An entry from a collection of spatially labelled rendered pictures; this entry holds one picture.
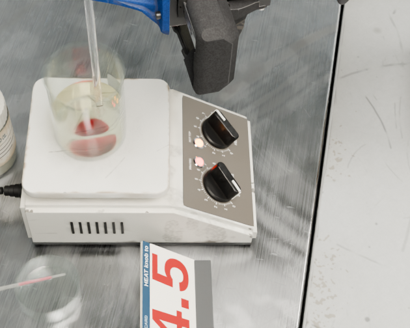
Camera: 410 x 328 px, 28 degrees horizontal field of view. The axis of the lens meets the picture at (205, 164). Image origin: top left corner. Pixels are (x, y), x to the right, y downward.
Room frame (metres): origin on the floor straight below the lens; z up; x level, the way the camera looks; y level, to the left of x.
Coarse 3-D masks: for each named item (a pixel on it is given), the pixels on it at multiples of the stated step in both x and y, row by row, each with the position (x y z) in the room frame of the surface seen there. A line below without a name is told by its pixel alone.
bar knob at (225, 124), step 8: (216, 112) 0.44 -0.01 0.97; (208, 120) 0.44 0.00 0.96; (216, 120) 0.43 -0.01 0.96; (224, 120) 0.43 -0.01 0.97; (208, 128) 0.43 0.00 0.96; (216, 128) 0.43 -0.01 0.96; (224, 128) 0.43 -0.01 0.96; (232, 128) 0.43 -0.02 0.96; (208, 136) 0.42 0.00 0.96; (216, 136) 0.43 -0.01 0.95; (224, 136) 0.42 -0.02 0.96; (232, 136) 0.42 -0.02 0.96; (216, 144) 0.42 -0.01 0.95; (224, 144) 0.42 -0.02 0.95
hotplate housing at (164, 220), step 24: (192, 96) 0.47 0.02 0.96; (24, 192) 0.34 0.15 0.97; (168, 192) 0.35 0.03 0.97; (24, 216) 0.33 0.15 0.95; (48, 216) 0.33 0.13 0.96; (72, 216) 0.33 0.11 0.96; (96, 216) 0.33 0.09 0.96; (120, 216) 0.33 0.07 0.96; (144, 216) 0.33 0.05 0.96; (168, 216) 0.34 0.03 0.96; (192, 216) 0.34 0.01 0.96; (216, 216) 0.35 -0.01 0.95; (48, 240) 0.33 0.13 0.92; (72, 240) 0.33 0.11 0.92; (96, 240) 0.33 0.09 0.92; (120, 240) 0.33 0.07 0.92; (144, 240) 0.33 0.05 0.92; (168, 240) 0.34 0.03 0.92; (192, 240) 0.34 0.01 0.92; (216, 240) 0.34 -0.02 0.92; (240, 240) 0.34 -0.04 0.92
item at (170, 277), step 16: (160, 256) 0.31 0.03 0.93; (176, 256) 0.32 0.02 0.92; (160, 272) 0.30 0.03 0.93; (176, 272) 0.31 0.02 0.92; (160, 288) 0.28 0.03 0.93; (176, 288) 0.29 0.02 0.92; (160, 304) 0.27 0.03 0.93; (176, 304) 0.28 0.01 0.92; (160, 320) 0.26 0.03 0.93; (176, 320) 0.26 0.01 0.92
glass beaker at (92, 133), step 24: (72, 48) 0.42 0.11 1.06; (48, 72) 0.40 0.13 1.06; (72, 72) 0.42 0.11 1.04; (120, 72) 0.40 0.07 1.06; (48, 96) 0.38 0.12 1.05; (120, 96) 0.39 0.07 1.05; (72, 120) 0.36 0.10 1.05; (96, 120) 0.37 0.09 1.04; (120, 120) 0.38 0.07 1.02; (72, 144) 0.36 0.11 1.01; (96, 144) 0.37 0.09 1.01; (120, 144) 0.38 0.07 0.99
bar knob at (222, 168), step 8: (216, 168) 0.38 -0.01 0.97; (224, 168) 0.38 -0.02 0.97; (208, 176) 0.38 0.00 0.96; (216, 176) 0.38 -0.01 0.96; (224, 176) 0.38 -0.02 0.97; (232, 176) 0.38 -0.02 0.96; (208, 184) 0.37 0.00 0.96; (216, 184) 0.37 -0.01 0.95; (224, 184) 0.37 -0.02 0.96; (232, 184) 0.37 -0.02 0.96; (208, 192) 0.36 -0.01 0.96; (216, 192) 0.37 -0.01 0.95; (224, 192) 0.37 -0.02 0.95; (232, 192) 0.36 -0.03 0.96; (240, 192) 0.37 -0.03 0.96; (216, 200) 0.36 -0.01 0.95; (224, 200) 0.36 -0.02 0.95
